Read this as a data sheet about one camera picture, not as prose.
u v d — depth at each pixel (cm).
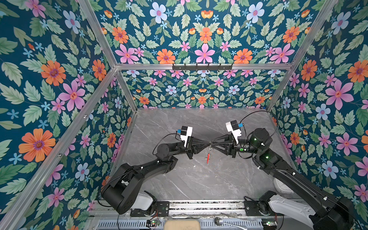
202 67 93
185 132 57
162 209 74
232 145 56
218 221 68
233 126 55
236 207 75
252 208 74
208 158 64
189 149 58
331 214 39
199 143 60
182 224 66
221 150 59
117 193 43
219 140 61
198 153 63
